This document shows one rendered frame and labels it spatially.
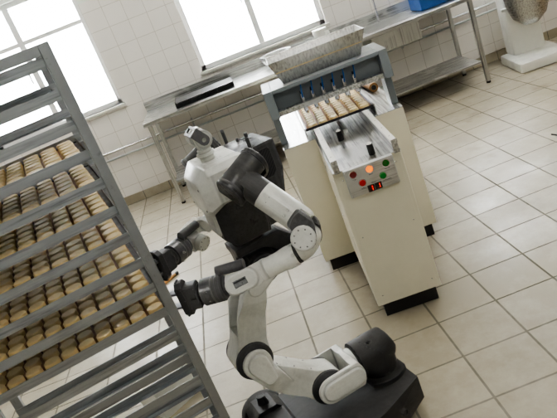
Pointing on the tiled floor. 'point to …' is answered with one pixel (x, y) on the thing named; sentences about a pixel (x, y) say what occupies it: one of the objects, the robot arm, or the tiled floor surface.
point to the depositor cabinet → (296, 141)
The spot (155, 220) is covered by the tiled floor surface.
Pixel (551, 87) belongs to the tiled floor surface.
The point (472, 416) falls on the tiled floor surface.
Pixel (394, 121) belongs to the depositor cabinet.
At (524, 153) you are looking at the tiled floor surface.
